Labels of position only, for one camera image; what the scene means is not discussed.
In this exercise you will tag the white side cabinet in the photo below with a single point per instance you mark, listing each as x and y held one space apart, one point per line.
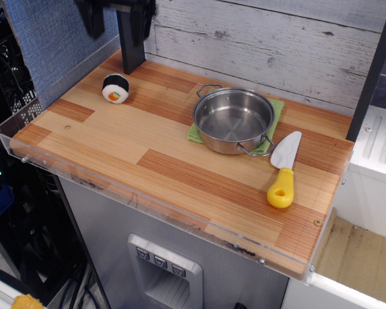
351 260

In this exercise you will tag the black vertical post left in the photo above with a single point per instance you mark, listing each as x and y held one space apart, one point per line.
133 55

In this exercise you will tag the clear acrylic table guard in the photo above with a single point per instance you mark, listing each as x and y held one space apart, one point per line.
136 155

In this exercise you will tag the black vertical post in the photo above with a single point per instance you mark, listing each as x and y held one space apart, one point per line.
368 88
133 55

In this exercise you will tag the yellow handled toy knife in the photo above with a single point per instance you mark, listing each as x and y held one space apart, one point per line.
281 192

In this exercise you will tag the silver toy fridge cabinet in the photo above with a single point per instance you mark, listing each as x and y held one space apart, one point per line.
229 280

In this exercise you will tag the plush sushi roll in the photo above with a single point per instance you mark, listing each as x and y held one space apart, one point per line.
115 88

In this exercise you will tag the yellow black object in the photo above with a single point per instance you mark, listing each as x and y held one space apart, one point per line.
26 302

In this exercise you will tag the green cloth mat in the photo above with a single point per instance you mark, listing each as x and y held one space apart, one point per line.
194 133

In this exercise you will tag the silver dispenser panel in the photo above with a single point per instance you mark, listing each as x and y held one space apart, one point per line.
165 278

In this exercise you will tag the stainless steel pot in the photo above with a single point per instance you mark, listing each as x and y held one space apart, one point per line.
233 122

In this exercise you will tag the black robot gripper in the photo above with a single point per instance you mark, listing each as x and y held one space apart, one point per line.
91 12

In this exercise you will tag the black vertical post right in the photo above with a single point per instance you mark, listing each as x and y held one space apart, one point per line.
368 88

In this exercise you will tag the blue fabric panel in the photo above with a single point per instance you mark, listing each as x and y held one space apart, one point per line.
56 47

